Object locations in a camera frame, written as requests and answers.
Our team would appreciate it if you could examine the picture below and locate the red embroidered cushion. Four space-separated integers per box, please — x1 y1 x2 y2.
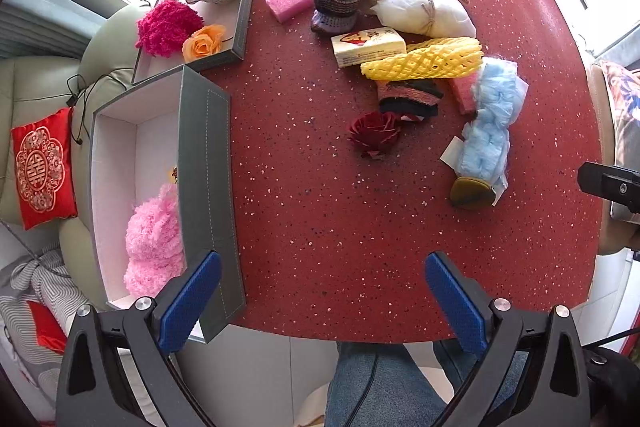
11 107 79 231

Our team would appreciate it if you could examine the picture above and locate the thin black cable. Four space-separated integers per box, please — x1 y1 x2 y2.
66 0 152 146

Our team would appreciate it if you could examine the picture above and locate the deep grey storage box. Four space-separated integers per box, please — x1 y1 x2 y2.
89 65 247 345

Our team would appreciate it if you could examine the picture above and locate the grey striped cloth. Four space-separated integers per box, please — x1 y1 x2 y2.
0 246 87 409

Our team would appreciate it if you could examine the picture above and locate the orange fabric rose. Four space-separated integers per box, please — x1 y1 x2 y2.
181 24 227 63

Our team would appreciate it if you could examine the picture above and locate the beige leather sofa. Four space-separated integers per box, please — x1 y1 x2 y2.
0 3 152 299

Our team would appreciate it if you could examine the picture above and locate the light pink fluffy ball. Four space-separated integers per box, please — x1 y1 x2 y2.
123 184 189 298

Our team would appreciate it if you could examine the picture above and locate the shallow grey tray box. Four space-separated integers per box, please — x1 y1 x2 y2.
131 0 264 86

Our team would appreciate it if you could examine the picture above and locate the light blue fluffy cloth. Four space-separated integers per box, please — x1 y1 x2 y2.
440 58 529 208

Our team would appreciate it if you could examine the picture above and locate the white cotton bundle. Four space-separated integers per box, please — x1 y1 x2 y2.
370 0 477 40

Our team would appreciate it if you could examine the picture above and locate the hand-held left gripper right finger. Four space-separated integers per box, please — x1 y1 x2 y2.
424 251 593 427

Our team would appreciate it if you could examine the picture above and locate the plain red cloth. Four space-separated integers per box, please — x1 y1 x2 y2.
27 299 69 355

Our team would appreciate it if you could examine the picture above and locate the floral patterned cushion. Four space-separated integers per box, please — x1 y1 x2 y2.
599 59 640 168

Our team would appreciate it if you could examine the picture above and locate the yellow foam net sleeve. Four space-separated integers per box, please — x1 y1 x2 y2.
360 37 485 82

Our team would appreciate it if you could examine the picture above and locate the black orange striped knit sock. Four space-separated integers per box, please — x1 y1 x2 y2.
377 79 445 124

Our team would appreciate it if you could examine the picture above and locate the black cable over leg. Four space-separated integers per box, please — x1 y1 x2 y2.
349 344 382 427

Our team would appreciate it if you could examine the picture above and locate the cream tissue packet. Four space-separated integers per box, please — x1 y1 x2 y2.
331 27 407 69

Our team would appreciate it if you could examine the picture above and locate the olive green pad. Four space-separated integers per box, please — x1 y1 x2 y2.
449 177 497 210

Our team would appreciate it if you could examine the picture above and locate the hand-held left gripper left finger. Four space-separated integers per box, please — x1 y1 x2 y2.
55 250 222 427

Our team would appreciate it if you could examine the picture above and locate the person's leg in jeans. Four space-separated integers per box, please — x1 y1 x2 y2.
324 339 532 427

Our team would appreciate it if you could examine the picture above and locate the magenta fluffy ball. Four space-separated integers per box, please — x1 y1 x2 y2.
135 0 205 59

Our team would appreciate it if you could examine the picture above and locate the dark red fabric rose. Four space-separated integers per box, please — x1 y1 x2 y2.
348 111 404 160

